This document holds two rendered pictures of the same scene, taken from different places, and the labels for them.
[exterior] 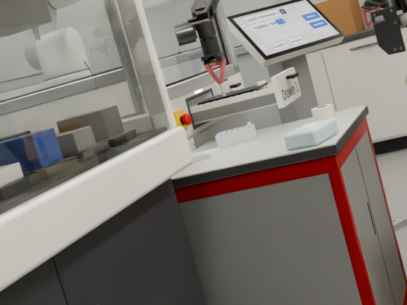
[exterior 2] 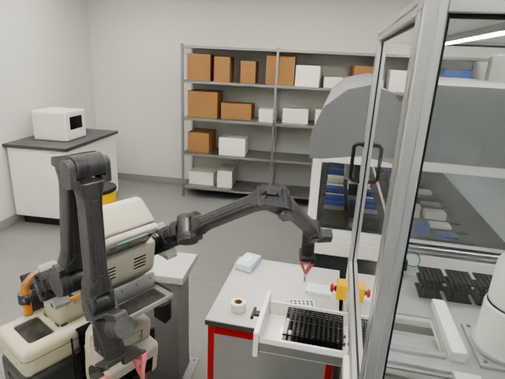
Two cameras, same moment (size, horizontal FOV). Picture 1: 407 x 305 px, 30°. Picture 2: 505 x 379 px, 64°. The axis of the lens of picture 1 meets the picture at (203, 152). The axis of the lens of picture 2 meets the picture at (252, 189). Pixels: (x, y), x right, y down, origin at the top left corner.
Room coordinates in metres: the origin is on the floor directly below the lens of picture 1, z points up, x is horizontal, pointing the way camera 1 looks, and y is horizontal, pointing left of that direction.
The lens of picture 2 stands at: (3.96, -0.66, 1.86)
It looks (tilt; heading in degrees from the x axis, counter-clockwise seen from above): 18 degrees down; 169
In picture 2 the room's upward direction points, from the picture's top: 3 degrees clockwise
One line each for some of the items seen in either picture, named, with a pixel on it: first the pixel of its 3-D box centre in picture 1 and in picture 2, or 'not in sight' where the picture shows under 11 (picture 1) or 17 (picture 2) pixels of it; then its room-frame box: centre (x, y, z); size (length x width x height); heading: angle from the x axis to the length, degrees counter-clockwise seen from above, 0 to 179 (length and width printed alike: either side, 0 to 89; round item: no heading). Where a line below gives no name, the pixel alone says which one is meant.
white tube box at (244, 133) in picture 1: (235, 135); (301, 307); (2.44, -0.12, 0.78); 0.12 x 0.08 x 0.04; 79
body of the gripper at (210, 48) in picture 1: (211, 48); (307, 250); (2.44, -0.11, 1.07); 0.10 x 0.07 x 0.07; 168
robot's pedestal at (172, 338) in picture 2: not in sight; (167, 320); (1.92, -0.74, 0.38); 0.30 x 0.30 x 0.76; 71
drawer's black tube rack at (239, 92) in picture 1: (235, 101); (312, 331); (2.72, -0.16, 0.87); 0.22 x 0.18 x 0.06; 68
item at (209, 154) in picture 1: (197, 156); (319, 289); (2.28, 0.02, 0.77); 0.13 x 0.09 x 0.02; 65
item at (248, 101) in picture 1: (233, 103); (315, 332); (2.72, -0.15, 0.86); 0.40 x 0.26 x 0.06; 68
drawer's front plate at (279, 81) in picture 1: (286, 86); (262, 321); (2.64, -0.35, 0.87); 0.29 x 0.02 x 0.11; 158
